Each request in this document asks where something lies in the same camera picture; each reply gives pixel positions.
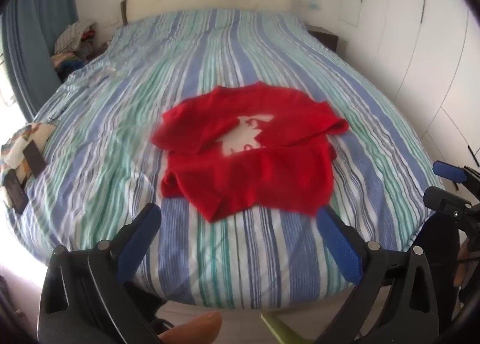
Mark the red sweater with white print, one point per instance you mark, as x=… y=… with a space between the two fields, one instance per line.
x=255 y=156

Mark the patterned cushion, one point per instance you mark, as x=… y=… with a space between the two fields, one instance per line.
x=15 y=149

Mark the blue curtain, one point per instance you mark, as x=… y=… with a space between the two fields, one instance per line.
x=30 y=40

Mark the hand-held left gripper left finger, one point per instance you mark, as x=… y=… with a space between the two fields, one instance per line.
x=138 y=239

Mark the dark cloth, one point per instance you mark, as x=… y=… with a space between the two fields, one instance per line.
x=438 y=246

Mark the pile of mixed clothes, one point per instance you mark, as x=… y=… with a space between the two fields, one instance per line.
x=77 y=46

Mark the dark flat phone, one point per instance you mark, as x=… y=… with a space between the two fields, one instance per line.
x=17 y=194

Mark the white wardrobe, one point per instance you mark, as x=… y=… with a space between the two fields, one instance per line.
x=420 y=48

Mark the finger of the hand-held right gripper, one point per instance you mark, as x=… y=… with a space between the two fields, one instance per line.
x=448 y=171
x=446 y=203

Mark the striped blue green duvet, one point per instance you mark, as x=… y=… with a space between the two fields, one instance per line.
x=112 y=141

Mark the dark wooden nightstand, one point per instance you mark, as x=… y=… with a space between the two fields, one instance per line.
x=326 y=37

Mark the yellow-green flat object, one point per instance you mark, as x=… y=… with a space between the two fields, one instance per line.
x=281 y=331

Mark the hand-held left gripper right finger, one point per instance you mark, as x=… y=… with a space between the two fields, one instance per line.
x=337 y=242

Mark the person's right hand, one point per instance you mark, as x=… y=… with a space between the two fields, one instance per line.
x=462 y=265

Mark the black rectangular case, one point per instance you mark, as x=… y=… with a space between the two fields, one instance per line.
x=34 y=158

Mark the white wall socket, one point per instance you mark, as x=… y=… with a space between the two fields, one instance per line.
x=312 y=1

